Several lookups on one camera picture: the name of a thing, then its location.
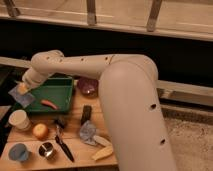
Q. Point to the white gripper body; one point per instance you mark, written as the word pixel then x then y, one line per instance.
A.
pixel 33 78

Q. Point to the small dark toy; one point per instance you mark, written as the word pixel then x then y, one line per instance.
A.
pixel 61 123

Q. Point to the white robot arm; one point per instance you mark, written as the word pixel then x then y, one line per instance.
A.
pixel 129 101

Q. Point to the yellow banana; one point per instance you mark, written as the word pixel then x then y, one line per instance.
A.
pixel 103 153

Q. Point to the purple bowl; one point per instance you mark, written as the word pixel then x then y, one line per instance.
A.
pixel 88 87

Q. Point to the green plastic tray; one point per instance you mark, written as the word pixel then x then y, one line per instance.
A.
pixel 57 90

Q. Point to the white spoon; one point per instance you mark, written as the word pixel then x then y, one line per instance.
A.
pixel 101 140

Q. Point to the dark chocolate bar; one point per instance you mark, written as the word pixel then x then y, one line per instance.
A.
pixel 86 115

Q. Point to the blue sponge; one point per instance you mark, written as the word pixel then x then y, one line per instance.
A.
pixel 25 100

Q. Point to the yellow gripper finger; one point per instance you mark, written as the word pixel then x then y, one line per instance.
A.
pixel 22 88

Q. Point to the orange carrot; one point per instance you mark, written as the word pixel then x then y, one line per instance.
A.
pixel 49 103

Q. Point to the black handled knife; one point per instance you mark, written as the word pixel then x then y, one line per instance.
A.
pixel 63 146

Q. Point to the metal cup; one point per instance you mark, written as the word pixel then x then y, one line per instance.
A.
pixel 46 150

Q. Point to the red yellow apple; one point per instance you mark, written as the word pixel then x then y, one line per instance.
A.
pixel 40 131

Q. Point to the white paper cup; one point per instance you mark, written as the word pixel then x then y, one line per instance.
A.
pixel 19 119

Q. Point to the crumpled blue cloth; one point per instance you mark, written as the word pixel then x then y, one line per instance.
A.
pixel 87 132

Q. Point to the blue cup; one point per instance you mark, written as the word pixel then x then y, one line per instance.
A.
pixel 18 152

